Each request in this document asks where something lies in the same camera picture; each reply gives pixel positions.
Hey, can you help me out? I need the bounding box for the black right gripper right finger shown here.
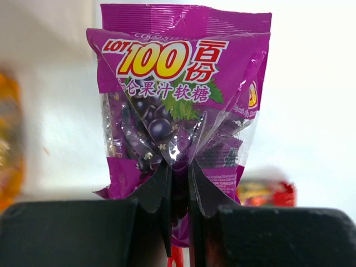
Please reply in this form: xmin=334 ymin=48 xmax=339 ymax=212
xmin=188 ymin=161 xmax=355 ymax=266

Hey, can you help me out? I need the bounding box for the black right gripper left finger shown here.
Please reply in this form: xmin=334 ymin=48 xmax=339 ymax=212
xmin=1 ymin=162 xmax=172 ymax=266

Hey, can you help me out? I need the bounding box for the red candy bag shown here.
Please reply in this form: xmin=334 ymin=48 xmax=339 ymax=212
xmin=236 ymin=179 xmax=296 ymax=207

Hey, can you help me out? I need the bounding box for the orange yellow snack bag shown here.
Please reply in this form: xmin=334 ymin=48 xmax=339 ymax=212
xmin=1 ymin=74 xmax=24 ymax=212

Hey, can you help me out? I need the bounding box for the purple grape candy bag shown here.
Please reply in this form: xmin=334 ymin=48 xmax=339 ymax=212
xmin=86 ymin=3 xmax=272 ymax=247

